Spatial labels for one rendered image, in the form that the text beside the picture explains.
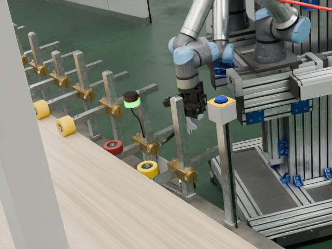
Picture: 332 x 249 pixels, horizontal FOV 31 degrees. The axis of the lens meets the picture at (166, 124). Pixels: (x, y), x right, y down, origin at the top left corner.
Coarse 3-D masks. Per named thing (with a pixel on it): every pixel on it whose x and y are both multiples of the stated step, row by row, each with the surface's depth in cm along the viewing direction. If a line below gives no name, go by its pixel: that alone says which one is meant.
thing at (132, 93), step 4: (128, 92) 242; (132, 92) 242; (136, 92) 241; (128, 96) 239; (136, 100) 240; (140, 104) 244; (132, 108) 243; (140, 108) 244; (132, 112) 244; (136, 116) 246; (140, 124) 248; (144, 136) 251
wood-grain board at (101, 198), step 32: (64, 160) 243; (96, 160) 240; (64, 192) 222; (96, 192) 219; (128, 192) 216; (160, 192) 214; (0, 224) 209; (64, 224) 204; (96, 224) 202; (128, 224) 199; (160, 224) 197; (192, 224) 195
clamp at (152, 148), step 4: (140, 136) 259; (132, 140) 260; (136, 140) 257; (140, 140) 256; (140, 144) 255; (144, 144) 253; (148, 144) 252; (152, 144) 252; (156, 144) 252; (144, 148) 254; (148, 148) 252; (152, 148) 251; (156, 148) 252; (144, 152) 255; (148, 152) 251; (152, 152) 252; (156, 152) 253
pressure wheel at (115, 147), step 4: (112, 140) 251; (116, 140) 251; (104, 144) 249; (108, 144) 249; (112, 144) 248; (116, 144) 249; (120, 144) 248; (104, 148) 247; (108, 148) 246; (112, 148) 245; (116, 148) 245; (120, 148) 247; (112, 152) 246; (116, 152) 246; (120, 152) 247
